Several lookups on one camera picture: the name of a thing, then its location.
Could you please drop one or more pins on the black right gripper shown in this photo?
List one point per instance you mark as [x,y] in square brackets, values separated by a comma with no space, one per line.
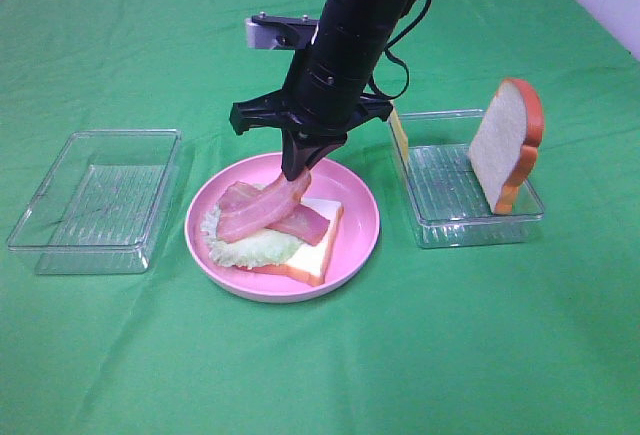
[314,109]

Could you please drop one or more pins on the toy bacon strip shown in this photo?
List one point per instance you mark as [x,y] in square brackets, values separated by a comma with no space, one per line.
[303,223]
[276,201]

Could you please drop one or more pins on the yellow toy cheese slice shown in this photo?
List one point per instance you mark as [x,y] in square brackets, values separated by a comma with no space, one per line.
[399,136]

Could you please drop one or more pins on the toy lettuce leaf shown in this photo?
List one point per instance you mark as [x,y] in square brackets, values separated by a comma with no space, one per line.
[264,247]

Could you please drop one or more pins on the toy bread slice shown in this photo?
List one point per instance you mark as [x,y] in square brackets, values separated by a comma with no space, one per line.
[309,264]
[504,150]

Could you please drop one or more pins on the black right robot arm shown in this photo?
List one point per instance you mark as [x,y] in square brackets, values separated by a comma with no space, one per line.
[361,26]

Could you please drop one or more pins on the pink round plate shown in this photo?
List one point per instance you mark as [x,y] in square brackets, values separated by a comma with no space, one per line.
[357,232]

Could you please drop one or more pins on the right clear plastic tray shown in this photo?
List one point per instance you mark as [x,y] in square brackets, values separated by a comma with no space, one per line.
[445,202]

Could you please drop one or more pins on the clear plastic tray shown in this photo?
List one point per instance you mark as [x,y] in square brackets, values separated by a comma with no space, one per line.
[101,207]
[445,202]

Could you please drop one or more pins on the left clear plastic tray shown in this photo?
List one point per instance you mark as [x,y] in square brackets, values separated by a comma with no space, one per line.
[101,207]

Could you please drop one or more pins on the green tablecloth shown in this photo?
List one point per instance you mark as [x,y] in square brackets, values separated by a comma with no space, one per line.
[533,338]

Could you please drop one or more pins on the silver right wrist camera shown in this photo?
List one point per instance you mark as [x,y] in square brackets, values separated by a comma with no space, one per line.
[279,33]

